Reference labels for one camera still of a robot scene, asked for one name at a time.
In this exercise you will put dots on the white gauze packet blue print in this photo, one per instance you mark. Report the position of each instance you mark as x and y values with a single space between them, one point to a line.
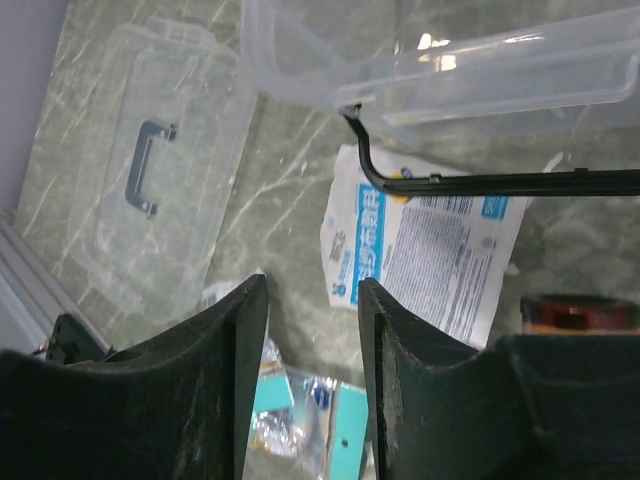
442 258

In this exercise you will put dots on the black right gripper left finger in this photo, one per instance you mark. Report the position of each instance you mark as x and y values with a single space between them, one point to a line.
176 406

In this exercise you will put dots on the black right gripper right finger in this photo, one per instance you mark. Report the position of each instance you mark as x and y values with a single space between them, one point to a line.
531 406

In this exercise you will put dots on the aluminium frame rail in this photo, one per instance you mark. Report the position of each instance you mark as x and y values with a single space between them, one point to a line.
38 317

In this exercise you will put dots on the teal bandage packet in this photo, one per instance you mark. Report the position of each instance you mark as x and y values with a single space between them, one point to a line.
319 422

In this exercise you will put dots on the amber bottle orange label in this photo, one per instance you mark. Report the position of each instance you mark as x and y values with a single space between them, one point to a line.
577 314

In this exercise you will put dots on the clear plastic storage box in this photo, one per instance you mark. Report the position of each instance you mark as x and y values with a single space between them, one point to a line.
427 68

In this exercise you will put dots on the clear plastic box lid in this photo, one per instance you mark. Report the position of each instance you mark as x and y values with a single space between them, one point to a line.
170 117

